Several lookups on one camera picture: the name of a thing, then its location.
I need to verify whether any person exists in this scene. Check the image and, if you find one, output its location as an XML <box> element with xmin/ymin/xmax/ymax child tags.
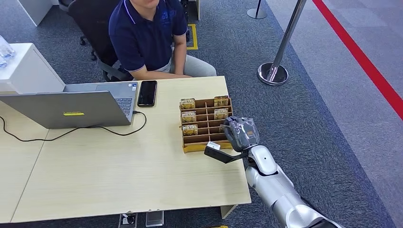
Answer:
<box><xmin>108</xmin><ymin>0</ymin><xmax>218</xmax><ymax>82</ymax></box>

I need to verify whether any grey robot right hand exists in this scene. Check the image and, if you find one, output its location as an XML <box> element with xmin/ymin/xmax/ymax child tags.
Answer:
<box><xmin>223</xmin><ymin>116</ymin><xmax>261</xmax><ymax>153</ymax></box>

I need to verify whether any wooden card holder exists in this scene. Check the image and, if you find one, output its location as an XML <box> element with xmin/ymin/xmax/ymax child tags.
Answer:
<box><xmin>179</xmin><ymin>96</ymin><xmax>235</xmax><ymax>154</ymax></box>

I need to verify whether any wooden table leg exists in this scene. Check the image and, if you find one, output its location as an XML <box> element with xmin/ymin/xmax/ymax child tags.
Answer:
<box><xmin>220</xmin><ymin>204</ymin><xmax>239</xmax><ymax>220</ymax></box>

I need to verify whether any white cabinet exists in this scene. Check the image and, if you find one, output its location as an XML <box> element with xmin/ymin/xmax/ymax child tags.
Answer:
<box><xmin>0</xmin><ymin>42</ymin><xmax>66</xmax><ymax>95</ymax></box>

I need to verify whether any chrome stanchion post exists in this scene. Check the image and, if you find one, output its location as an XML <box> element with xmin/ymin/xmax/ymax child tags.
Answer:
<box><xmin>247</xmin><ymin>0</ymin><xmax>269</xmax><ymax>19</ymax></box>
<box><xmin>257</xmin><ymin>0</ymin><xmax>308</xmax><ymax>86</ymax></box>

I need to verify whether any black laptop cable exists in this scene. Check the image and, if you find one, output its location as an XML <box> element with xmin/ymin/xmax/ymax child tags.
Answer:
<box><xmin>0</xmin><ymin>110</ymin><xmax>148</xmax><ymax>143</ymax></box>

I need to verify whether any silver laptop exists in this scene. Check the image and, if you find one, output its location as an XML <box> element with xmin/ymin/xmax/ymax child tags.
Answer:
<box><xmin>0</xmin><ymin>81</ymin><xmax>139</xmax><ymax>130</ymax></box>

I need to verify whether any floor socket box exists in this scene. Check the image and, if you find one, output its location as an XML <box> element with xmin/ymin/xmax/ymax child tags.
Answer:
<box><xmin>118</xmin><ymin>213</ymin><xmax>139</xmax><ymax>228</ymax></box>

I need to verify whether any white counter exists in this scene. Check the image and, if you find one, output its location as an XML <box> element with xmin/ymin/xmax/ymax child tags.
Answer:
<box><xmin>17</xmin><ymin>0</ymin><xmax>56</xmax><ymax>27</ymax></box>

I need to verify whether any robot docking stand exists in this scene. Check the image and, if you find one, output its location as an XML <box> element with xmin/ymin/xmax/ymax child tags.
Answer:
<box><xmin>180</xmin><ymin>0</ymin><xmax>202</xmax><ymax>21</ymax></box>

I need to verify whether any silver floor plate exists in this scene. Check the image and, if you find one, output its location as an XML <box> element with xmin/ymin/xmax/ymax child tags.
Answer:
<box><xmin>145</xmin><ymin>210</ymin><xmax>165</xmax><ymax>228</ymax></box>

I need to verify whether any black smartphone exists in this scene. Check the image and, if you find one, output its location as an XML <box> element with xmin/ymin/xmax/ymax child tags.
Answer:
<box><xmin>137</xmin><ymin>80</ymin><xmax>158</xmax><ymax>108</ymax></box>

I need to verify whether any black camera bracket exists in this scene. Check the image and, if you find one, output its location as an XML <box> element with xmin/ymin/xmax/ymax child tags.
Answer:
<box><xmin>203</xmin><ymin>146</ymin><xmax>251</xmax><ymax>164</ymax></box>

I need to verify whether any black office chair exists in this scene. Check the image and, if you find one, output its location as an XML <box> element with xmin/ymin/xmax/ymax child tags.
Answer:
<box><xmin>58</xmin><ymin>0</ymin><xmax>135</xmax><ymax>84</ymax></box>

